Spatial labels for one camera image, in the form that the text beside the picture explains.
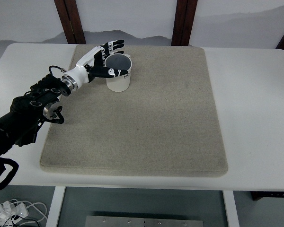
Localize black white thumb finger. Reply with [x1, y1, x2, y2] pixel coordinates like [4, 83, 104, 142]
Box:
[86, 66, 128, 78]

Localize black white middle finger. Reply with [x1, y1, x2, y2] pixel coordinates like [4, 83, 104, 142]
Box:
[101, 43, 124, 53]

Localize metal base plate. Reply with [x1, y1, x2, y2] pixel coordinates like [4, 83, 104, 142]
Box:
[85, 216, 204, 227]

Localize white table leg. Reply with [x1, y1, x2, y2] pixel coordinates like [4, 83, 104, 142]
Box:
[222, 191, 240, 227]
[45, 186, 66, 227]

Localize white power strip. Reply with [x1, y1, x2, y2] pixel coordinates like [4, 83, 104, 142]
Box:
[0, 201, 29, 226]

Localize white table leg left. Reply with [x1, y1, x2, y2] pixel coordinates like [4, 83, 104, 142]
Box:
[45, 186, 66, 227]

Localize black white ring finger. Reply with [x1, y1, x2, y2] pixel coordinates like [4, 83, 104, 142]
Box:
[107, 40, 124, 44]

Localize middle wooden frame post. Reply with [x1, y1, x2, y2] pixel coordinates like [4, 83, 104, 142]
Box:
[171, 0, 198, 46]

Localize left wooden frame post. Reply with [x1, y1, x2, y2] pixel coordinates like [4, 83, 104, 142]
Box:
[54, 0, 86, 44]

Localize white table leg right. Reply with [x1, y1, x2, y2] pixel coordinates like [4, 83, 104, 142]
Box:
[222, 191, 240, 227]

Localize grey felt mat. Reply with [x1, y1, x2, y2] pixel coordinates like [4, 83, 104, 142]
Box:
[40, 46, 228, 177]

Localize white cables on floor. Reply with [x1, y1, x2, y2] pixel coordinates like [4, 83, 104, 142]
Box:
[0, 199, 48, 227]

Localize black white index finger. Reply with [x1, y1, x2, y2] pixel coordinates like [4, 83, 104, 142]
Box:
[101, 51, 124, 59]

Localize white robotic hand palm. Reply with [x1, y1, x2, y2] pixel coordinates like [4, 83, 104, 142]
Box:
[62, 46, 104, 91]

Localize white ribbed cup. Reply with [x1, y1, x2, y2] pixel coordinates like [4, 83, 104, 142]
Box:
[105, 54, 132, 92]

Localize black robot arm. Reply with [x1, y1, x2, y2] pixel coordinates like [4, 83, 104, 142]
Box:
[0, 40, 129, 190]

